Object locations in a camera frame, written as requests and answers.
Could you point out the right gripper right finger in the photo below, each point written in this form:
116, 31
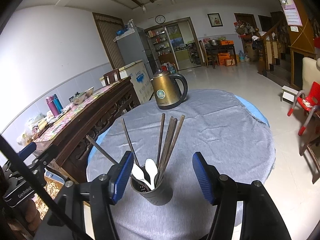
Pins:
260, 216

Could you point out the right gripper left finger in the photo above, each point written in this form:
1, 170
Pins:
105, 190

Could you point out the dark wooden chopstick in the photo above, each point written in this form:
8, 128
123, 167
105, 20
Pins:
129, 141

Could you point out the left hand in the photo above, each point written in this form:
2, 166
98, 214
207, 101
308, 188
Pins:
32, 218

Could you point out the white plastic spoon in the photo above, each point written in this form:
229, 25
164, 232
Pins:
138, 173
152, 170

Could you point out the carved wooden sideboard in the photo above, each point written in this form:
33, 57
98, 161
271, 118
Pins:
93, 117

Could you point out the dark utensil holder cup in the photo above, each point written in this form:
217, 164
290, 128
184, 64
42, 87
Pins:
161, 195

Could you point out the grey table cloth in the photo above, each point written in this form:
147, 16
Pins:
216, 124

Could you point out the pink thermos bottle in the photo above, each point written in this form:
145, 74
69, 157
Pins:
52, 106

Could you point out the blue thermos bottle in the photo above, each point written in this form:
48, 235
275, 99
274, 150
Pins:
57, 103

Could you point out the wooden chair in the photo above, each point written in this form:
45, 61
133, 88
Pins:
112, 77

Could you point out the brass electric kettle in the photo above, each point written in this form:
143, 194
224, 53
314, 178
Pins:
170, 89

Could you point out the white chest freezer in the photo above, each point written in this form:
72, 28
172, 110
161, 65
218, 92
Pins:
140, 79

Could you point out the red child chair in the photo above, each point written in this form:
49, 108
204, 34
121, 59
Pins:
310, 104

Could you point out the small white step stool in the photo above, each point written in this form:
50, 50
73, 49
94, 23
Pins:
288, 94

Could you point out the grey refrigerator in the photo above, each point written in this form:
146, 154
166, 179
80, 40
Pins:
135, 45

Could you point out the dark dining table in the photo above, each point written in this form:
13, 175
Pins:
221, 53

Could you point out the round wall clock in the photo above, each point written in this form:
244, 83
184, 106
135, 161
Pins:
160, 19

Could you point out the wall calendar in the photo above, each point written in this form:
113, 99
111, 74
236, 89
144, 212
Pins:
291, 13

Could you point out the framed wall picture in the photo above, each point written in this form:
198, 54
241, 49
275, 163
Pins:
215, 20

